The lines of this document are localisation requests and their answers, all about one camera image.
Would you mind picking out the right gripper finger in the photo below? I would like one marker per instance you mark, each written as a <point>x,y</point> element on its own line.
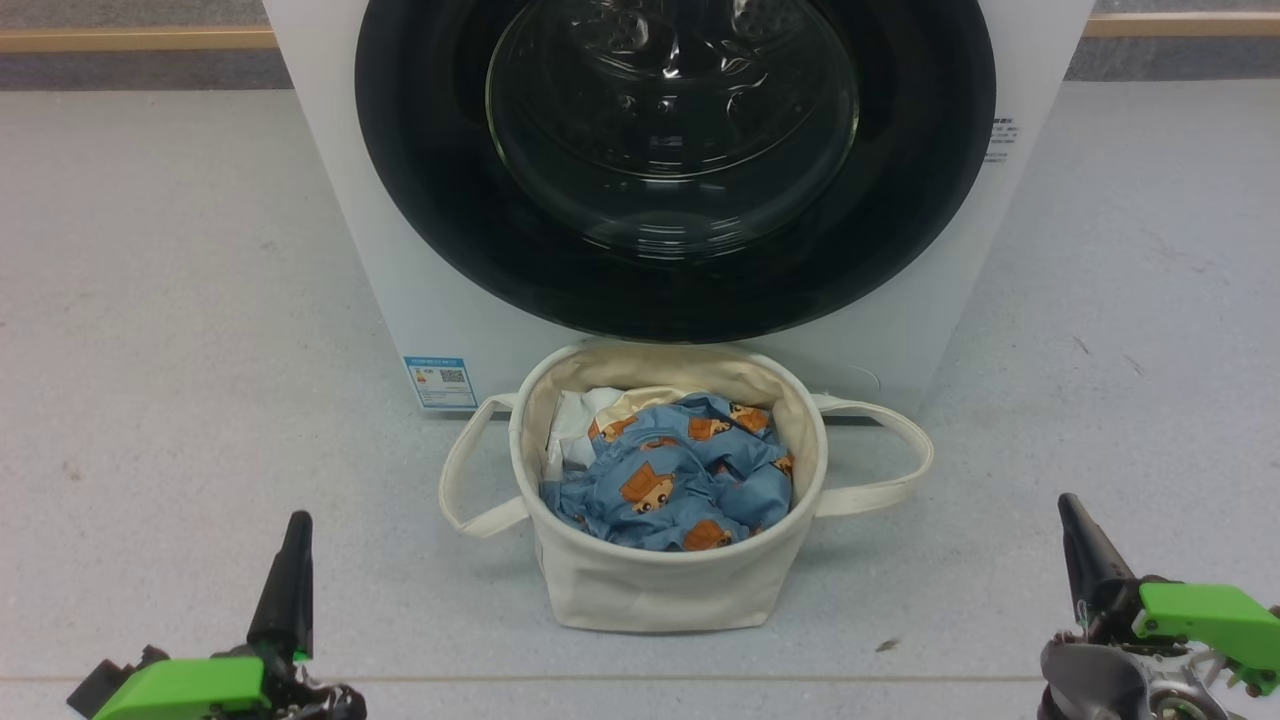
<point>1090,560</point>

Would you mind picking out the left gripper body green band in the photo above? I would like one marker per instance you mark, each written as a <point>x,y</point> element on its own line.
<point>190,690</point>

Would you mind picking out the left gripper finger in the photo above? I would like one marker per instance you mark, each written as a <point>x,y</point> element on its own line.
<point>285,600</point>

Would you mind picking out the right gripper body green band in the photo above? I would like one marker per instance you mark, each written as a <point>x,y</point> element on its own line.
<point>1200,620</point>

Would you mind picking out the white cream garment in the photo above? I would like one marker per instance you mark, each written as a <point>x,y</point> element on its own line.
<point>575,420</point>

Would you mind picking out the blue garment with orange print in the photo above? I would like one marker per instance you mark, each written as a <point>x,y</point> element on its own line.
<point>620,455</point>

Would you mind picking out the black round glass washer door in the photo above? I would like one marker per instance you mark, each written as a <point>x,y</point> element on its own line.
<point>420,200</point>

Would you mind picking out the white front-load washing machine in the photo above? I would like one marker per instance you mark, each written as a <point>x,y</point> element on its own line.
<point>450,300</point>

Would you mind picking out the blue energy label sticker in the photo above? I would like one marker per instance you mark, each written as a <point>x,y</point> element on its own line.
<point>440,383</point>

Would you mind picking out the cream canvas laundry basket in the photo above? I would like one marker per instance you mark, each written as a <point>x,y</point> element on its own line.
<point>650,590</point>

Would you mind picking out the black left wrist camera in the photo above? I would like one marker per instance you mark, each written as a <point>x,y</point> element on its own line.
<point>95,690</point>

